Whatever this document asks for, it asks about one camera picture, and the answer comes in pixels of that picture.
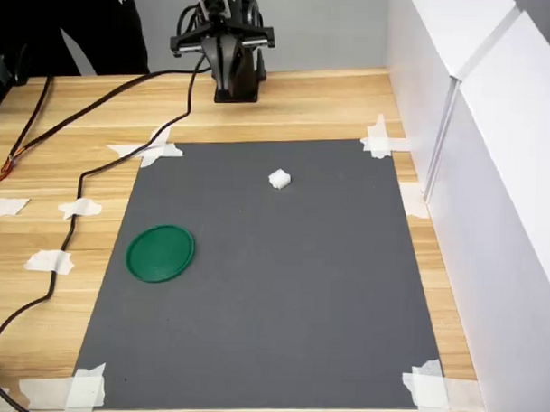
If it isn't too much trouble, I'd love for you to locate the white tape piece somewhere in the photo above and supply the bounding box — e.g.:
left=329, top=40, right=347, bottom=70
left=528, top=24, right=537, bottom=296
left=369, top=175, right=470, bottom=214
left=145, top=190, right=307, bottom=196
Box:
left=16, top=359, right=107, bottom=412
left=0, top=195, right=32, bottom=219
left=401, top=358, right=488, bottom=412
left=105, top=117, right=186, bottom=170
left=359, top=112, right=415, bottom=161
left=398, top=183, right=433, bottom=220
left=57, top=197, right=104, bottom=222
left=23, top=248, right=75, bottom=276

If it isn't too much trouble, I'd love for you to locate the dark grey mat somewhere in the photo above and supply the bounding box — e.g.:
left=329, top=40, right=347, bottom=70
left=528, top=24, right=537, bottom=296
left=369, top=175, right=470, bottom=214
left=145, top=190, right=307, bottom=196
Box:
left=71, top=128, right=454, bottom=412

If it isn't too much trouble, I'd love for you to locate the black adapter cable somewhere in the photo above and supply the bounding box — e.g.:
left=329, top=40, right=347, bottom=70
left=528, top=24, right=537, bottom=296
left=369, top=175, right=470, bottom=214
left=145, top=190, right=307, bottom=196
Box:
left=0, top=370, right=32, bottom=412

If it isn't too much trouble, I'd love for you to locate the small gripper camera board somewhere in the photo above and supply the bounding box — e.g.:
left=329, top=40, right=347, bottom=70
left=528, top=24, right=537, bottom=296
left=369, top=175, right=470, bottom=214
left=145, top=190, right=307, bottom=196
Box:
left=196, top=0, right=234, bottom=23

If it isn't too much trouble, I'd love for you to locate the person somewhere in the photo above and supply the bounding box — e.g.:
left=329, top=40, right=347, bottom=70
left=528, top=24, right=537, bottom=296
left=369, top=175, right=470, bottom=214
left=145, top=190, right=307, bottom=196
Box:
left=0, top=0, right=154, bottom=80

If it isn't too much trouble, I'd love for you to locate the black base power cable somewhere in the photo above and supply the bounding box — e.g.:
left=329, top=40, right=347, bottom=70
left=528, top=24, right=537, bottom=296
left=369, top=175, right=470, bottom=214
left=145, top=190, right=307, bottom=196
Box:
left=7, top=61, right=217, bottom=169

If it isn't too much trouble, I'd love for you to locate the multicolour wire bundle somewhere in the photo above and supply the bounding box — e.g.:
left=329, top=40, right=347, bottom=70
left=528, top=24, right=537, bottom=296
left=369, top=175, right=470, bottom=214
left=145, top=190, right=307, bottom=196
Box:
left=0, top=153, right=23, bottom=187

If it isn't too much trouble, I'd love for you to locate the white partition panel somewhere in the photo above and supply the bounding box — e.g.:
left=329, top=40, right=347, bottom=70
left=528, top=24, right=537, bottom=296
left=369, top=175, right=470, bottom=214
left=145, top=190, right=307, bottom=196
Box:
left=419, top=7, right=550, bottom=412
left=378, top=0, right=523, bottom=201

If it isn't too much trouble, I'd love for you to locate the small white plastic terminal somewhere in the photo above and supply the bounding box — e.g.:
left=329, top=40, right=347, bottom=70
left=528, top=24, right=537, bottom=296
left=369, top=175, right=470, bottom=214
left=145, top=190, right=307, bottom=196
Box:
left=266, top=167, right=293, bottom=192

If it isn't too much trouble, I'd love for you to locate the long black camera cable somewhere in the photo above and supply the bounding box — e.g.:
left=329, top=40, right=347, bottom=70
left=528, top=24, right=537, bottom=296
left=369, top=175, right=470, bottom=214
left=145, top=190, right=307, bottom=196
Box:
left=0, top=46, right=211, bottom=365

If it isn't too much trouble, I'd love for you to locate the round green lid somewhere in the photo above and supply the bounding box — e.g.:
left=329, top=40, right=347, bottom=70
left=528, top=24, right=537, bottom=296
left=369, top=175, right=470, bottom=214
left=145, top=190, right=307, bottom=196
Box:
left=124, top=221, right=198, bottom=286

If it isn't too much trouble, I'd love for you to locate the thin black signal cable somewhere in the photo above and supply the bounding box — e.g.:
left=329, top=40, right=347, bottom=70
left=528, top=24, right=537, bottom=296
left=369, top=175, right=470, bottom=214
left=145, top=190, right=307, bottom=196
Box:
left=5, top=72, right=53, bottom=163

